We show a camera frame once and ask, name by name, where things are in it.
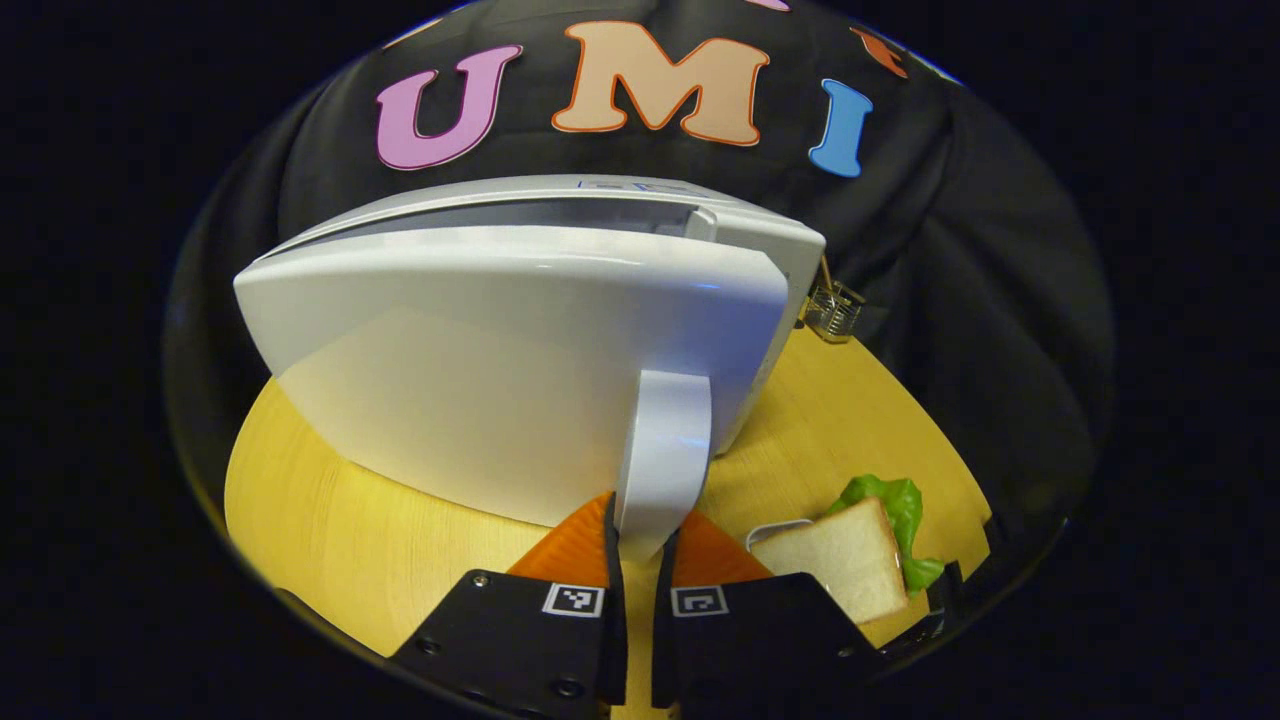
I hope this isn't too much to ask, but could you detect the wire mesh holder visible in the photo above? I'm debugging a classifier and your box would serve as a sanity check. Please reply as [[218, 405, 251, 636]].
[[800, 278, 867, 344]]

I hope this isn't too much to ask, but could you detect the white rectangular plate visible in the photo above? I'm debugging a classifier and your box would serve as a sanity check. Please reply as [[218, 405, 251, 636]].
[[745, 518, 816, 549]]

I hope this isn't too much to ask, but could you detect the white microwave oven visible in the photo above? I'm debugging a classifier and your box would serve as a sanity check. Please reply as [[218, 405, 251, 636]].
[[233, 175, 827, 563]]

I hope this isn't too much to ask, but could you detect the black backdrop cloth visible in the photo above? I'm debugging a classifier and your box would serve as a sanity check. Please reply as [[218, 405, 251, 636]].
[[165, 0, 1116, 601]]

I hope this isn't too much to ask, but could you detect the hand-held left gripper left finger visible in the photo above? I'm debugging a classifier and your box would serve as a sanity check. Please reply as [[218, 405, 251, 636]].
[[388, 490, 629, 720]]

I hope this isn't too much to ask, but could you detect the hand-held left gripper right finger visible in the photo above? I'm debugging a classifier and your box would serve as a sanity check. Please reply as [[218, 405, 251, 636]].
[[652, 510, 886, 713]]

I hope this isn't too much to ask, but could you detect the bread and lettuce sandwich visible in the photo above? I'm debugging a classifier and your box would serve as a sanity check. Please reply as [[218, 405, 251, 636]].
[[750, 474, 946, 626]]

